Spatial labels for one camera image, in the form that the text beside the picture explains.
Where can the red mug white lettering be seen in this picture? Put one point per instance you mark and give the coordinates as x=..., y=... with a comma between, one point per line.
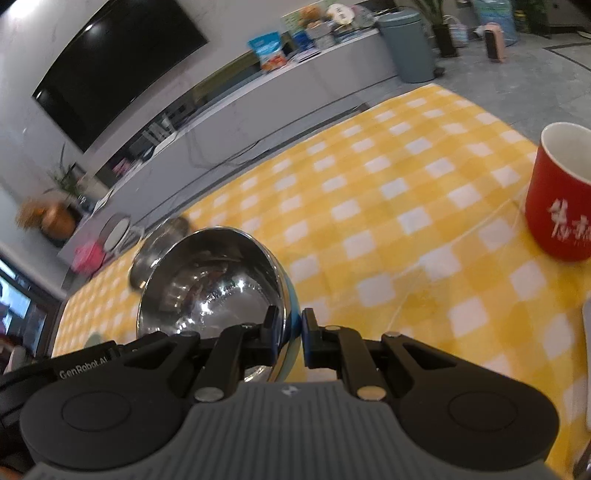
x=557, y=207

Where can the grey-blue trash bin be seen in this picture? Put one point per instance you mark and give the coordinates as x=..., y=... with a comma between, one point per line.
x=408, y=44

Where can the green ceramic bowl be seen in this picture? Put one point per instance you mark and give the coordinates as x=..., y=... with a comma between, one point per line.
x=94, y=339

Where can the blue snack bag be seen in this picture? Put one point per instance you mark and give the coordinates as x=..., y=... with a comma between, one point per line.
x=269, y=49

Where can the blue steel bowl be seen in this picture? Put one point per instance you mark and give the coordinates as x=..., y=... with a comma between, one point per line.
x=216, y=278

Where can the grey tv cabinet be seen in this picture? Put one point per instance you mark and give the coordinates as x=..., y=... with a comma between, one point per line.
x=244, y=126

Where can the green potted plant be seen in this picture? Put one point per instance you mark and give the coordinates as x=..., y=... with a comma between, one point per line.
x=66, y=181

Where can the yellow checkered tablecloth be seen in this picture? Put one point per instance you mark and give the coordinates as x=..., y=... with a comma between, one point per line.
x=409, y=218

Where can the pink space heater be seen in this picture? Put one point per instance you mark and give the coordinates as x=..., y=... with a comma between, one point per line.
x=495, y=43

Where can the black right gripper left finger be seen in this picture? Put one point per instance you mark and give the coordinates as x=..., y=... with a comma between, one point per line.
x=125, y=410

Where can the pink bag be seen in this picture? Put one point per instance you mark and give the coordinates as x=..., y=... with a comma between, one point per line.
x=88, y=258

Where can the tall plant black pot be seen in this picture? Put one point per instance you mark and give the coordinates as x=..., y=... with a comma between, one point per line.
x=432, y=10

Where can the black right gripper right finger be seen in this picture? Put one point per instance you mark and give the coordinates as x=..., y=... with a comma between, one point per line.
x=455, y=410

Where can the teddy bear toy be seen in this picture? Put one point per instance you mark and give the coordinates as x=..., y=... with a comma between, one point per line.
x=309, y=14

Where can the black wall television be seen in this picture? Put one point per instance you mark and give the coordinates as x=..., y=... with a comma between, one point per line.
x=122, y=50

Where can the orange steel bowl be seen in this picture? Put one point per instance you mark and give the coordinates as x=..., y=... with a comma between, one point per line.
x=153, y=249

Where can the grey chair back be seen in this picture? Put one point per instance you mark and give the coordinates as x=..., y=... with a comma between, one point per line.
x=114, y=231

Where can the golden vase dried flowers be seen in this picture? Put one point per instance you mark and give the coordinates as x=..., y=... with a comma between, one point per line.
x=53, y=219

